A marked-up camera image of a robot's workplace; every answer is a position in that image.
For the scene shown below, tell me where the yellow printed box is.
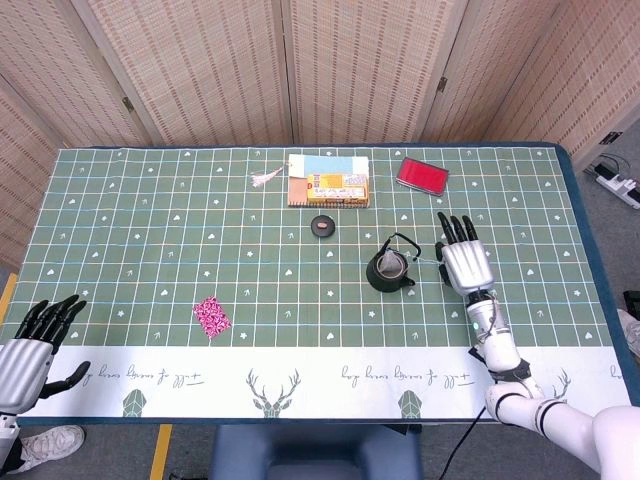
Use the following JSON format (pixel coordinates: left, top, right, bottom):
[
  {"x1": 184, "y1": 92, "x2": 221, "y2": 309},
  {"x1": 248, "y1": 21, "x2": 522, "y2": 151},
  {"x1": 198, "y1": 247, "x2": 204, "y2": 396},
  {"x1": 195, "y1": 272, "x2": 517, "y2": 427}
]
[{"x1": 305, "y1": 172, "x2": 370, "y2": 203}]

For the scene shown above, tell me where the light blue paper card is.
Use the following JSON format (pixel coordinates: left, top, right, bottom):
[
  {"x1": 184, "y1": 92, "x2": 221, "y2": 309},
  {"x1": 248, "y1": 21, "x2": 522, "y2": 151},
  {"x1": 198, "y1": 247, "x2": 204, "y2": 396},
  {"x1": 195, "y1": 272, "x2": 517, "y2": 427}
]
[{"x1": 288, "y1": 153, "x2": 370, "y2": 179}]

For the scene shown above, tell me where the blue chair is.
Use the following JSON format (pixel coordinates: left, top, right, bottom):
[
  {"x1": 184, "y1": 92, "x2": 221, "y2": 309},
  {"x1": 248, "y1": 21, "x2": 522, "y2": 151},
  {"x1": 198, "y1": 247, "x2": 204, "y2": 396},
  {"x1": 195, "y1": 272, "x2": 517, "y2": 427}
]
[{"x1": 209, "y1": 423, "x2": 424, "y2": 480}]

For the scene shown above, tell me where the grey tea bag with string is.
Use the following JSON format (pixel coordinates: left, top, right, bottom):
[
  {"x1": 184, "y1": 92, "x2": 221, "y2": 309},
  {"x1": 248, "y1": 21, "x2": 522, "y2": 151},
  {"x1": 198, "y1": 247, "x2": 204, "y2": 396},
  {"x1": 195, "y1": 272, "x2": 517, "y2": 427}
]
[{"x1": 381, "y1": 251, "x2": 445, "y2": 279}]

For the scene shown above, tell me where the black teapot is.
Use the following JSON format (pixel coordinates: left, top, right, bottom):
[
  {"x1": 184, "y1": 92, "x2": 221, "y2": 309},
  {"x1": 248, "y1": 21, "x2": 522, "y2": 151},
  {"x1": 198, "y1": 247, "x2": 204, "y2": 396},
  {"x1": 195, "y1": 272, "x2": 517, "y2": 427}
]
[{"x1": 365, "y1": 232, "x2": 422, "y2": 294}]

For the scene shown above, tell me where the red flat case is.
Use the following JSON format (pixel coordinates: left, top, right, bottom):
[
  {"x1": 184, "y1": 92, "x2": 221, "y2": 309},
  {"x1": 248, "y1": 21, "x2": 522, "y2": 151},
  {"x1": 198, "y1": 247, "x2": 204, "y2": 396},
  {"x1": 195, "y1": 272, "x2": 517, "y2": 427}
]
[{"x1": 395, "y1": 156, "x2": 450, "y2": 195}]

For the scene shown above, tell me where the white power strip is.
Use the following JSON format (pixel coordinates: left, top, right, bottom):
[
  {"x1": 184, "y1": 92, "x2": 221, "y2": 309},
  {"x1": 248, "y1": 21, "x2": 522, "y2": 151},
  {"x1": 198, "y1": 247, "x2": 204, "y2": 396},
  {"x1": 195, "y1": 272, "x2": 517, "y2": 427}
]
[{"x1": 594, "y1": 164, "x2": 640, "y2": 210}]

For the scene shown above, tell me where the pink white tassel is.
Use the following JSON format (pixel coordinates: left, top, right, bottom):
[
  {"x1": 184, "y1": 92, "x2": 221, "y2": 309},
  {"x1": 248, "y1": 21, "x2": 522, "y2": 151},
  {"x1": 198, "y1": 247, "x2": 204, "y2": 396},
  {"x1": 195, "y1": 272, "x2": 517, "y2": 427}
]
[{"x1": 249, "y1": 167, "x2": 285, "y2": 189}]

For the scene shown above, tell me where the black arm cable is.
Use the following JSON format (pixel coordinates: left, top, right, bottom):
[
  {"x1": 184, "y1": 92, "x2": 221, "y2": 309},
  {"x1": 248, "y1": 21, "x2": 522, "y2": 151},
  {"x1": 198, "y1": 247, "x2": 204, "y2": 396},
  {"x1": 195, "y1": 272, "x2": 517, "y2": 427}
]
[{"x1": 439, "y1": 405, "x2": 490, "y2": 480}]

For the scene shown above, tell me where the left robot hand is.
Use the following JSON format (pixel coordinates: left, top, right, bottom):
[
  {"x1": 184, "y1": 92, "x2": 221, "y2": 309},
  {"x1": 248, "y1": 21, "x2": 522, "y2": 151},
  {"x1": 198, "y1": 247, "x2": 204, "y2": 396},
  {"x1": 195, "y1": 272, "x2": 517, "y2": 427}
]
[{"x1": 0, "y1": 294, "x2": 92, "y2": 415}]

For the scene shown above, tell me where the bamboo folding screen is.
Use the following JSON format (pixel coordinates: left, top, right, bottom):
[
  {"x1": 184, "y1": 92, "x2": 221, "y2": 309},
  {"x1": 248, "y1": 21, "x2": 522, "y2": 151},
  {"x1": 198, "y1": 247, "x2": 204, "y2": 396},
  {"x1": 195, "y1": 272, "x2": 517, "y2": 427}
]
[{"x1": 0, "y1": 0, "x2": 640, "y2": 271}]

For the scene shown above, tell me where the pink patterned pouch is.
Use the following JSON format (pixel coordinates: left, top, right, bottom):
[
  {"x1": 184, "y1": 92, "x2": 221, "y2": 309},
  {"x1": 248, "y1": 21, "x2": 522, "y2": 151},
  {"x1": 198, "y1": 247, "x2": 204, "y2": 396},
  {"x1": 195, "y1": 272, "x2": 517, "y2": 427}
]
[{"x1": 192, "y1": 295, "x2": 233, "y2": 341}]

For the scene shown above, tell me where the white sneaker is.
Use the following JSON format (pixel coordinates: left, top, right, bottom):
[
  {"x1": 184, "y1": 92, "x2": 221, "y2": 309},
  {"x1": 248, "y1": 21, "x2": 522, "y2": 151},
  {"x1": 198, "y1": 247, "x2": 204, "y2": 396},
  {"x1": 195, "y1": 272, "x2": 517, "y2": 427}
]
[{"x1": 7, "y1": 424, "x2": 87, "y2": 475}]

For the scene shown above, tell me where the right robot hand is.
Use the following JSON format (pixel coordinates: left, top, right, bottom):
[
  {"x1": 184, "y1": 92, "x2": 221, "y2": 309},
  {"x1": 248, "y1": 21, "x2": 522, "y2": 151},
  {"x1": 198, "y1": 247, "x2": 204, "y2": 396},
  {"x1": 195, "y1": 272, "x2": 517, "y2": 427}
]
[{"x1": 434, "y1": 211, "x2": 497, "y2": 297}]

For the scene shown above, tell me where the green grid tablecloth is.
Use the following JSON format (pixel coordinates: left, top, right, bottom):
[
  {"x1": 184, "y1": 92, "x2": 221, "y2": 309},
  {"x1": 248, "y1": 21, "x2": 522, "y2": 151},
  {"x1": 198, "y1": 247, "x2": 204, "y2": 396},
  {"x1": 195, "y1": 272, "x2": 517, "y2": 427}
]
[{"x1": 0, "y1": 145, "x2": 639, "y2": 420}]

